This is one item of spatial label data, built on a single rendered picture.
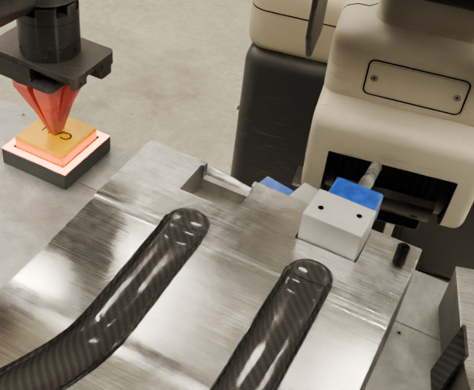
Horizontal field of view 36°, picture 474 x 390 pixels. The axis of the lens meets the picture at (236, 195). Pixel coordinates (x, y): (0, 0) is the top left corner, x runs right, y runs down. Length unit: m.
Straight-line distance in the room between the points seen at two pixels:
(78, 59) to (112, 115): 1.53
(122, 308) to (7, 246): 0.19
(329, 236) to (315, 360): 0.11
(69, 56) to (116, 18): 2.04
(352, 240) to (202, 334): 0.14
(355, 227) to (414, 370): 0.14
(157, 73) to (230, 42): 0.34
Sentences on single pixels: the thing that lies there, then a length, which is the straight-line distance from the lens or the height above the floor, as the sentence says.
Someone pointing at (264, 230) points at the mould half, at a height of 0.89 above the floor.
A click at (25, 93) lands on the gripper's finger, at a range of 0.73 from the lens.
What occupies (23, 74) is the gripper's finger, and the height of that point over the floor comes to 0.92.
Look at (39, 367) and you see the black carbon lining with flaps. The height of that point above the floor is 0.90.
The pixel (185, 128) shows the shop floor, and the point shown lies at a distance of 2.20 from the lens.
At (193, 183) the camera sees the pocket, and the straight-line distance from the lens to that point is 0.65.
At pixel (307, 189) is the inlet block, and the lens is 0.70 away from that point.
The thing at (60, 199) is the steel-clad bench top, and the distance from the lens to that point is 0.75.
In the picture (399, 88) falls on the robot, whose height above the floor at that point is 0.84.
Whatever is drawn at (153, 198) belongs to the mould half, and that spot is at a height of 0.89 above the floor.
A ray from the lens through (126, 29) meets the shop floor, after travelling 2.68.
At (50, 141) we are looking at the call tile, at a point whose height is 0.83.
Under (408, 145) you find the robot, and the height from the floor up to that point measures 0.79.
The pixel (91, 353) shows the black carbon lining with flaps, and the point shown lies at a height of 0.88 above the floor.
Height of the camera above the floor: 1.30
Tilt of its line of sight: 41 degrees down
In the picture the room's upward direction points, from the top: 8 degrees clockwise
